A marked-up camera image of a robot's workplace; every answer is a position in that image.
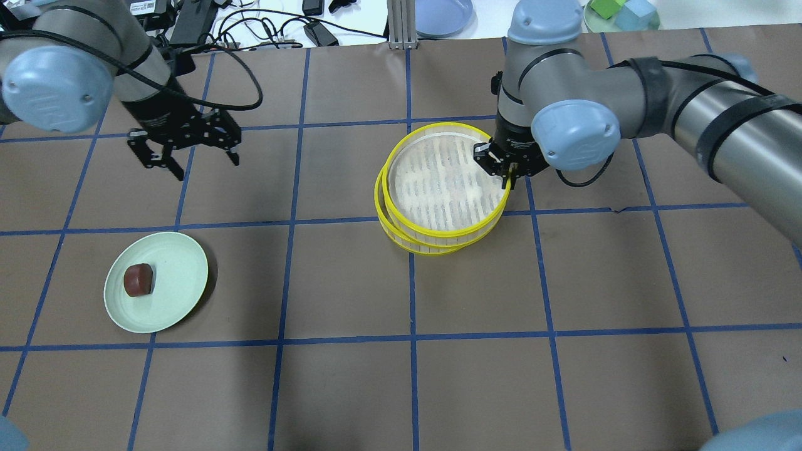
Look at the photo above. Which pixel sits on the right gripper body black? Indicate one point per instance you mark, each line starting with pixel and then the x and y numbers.
pixel 515 148

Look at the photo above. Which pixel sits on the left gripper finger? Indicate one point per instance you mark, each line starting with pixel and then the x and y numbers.
pixel 232 153
pixel 164 159

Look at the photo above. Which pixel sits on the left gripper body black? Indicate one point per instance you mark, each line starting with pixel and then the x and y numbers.
pixel 158 116

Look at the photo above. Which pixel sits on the yellow steamer layer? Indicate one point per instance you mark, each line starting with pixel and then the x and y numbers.
pixel 433 189
pixel 416 246

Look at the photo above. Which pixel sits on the brown bun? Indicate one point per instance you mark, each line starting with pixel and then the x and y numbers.
pixel 138 280

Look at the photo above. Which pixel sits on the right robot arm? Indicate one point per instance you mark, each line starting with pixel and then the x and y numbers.
pixel 554 111

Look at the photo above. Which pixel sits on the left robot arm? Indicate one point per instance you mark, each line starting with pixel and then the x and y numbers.
pixel 63 62

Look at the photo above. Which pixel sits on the light green plate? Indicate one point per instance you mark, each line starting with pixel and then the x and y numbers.
pixel 181 272

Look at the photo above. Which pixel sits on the black power adapter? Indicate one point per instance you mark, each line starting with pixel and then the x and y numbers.
pixel 194 20

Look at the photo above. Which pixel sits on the black power brick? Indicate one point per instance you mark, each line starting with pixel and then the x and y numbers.
pixel 319 35

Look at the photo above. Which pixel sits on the blue plate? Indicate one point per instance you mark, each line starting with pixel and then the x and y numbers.
pixel 442 19

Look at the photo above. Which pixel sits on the pale green tray plate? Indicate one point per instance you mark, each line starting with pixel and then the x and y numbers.
pixel 596 24

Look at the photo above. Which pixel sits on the green cube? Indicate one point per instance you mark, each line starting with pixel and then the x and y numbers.
pixel 606 9

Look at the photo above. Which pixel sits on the blue cube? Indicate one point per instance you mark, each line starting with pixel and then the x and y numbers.
pixel 635 16

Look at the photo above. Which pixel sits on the aluminium frame post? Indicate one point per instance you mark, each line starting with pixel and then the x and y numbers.
pixel 401 27

